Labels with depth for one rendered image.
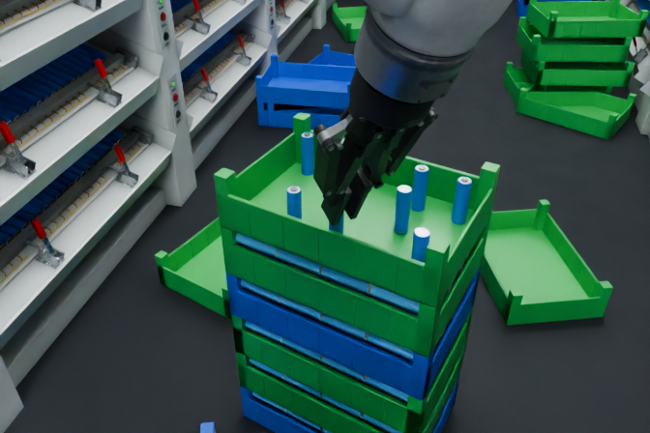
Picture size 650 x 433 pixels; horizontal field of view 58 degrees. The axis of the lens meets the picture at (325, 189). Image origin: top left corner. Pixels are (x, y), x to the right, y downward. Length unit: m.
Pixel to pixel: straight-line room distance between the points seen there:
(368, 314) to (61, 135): 0.67
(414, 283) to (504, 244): 0.79
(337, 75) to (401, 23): 1.54
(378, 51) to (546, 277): 0.97
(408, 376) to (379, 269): 0.16
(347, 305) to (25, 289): 0.60
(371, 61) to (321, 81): 1.50
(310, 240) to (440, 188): 0.21
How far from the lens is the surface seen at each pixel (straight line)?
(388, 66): 0.47
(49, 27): 1.10
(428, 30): 0.43
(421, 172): 0.77
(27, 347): 1.22
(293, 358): 0.87
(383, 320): 0.72
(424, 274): 0.65
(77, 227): 1.23
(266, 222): 0.73
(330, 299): 0.74
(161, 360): 1.18
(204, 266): 1.34
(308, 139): 0.84
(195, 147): 1.69
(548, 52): 2.05
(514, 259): 1.40
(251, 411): 1.05
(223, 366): 1.14
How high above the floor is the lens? 0.87
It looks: 34 degrees down
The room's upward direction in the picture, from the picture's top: straight up
